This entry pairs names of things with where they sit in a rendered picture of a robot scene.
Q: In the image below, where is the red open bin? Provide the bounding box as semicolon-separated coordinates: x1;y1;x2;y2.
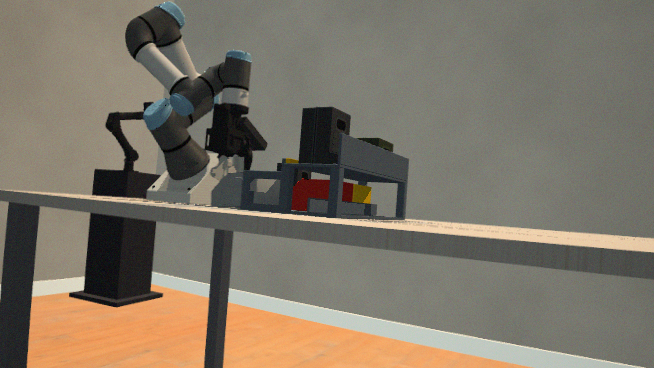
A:
291;179;353;211

